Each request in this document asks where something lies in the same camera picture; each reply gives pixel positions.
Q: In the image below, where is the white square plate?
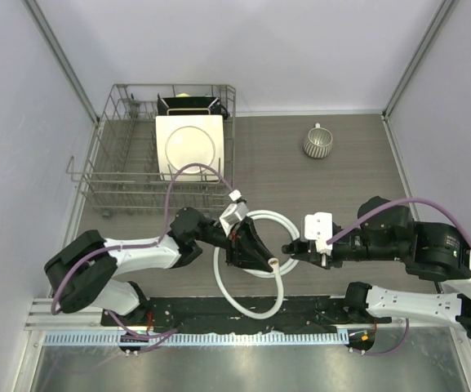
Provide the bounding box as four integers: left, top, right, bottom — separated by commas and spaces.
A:
155, 115, 224, 181

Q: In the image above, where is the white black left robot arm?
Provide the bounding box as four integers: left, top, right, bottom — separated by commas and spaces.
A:
44, 203, 284, 316

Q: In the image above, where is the grey ribbed ceramic mug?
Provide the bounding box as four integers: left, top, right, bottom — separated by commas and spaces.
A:
303, 122, 334, 159

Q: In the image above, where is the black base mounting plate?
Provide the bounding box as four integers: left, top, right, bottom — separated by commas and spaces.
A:
100, 294, 395, 334

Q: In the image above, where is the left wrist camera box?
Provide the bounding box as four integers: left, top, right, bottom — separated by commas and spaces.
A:
219, 189, 249, 236

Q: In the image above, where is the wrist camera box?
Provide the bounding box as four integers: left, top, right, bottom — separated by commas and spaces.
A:
303, 212, 333, 255
219, 189, 249, 236

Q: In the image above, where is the black square dish in rack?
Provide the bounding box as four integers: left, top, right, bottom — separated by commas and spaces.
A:
157, 96, 230, 120

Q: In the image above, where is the white hose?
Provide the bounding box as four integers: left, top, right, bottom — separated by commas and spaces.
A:
212, 209, 302, 322

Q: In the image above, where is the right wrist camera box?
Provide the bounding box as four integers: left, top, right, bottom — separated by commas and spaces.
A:
303, 212, 333, 255

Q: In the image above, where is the white slotted cable duct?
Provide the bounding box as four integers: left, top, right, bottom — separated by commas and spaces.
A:
42, 329, 349, 347

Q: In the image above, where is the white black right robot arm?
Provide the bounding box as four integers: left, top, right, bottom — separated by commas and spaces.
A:
282, 196, 471, 339

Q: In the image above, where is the grey wire dish rack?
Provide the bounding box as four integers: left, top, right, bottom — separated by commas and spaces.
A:
66, 83, 237, 216

